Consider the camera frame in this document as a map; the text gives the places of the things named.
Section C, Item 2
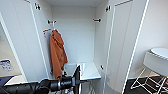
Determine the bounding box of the white clothes hanger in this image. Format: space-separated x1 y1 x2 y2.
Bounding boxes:
81 63 86 79
49 23 58 33

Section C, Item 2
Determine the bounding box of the white wardrobe door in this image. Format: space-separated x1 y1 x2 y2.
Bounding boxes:
103 0 149 94
0 0 51 84

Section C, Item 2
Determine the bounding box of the white inner box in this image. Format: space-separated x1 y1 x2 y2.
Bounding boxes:
64 62 81 79
79 61 102 82

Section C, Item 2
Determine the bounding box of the orange garment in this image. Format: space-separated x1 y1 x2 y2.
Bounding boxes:
49 29 69 80

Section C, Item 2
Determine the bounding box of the white wardrobe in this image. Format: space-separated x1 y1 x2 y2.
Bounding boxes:
29 0 111 94

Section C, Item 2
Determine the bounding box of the white board with black edge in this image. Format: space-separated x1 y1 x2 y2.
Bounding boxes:
4 74 28 86

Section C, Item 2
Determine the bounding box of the white metal rack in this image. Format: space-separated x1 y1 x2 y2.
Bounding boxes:
130 68 168 93

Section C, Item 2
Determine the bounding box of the round white table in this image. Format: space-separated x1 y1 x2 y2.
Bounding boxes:
149 47 168 62

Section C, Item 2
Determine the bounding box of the black wall hook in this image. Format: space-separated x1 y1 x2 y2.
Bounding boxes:
47 19 57 26
92 17 102 23

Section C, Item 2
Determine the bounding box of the wall sign with blue print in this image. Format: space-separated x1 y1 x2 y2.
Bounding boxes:
0 59 14 73

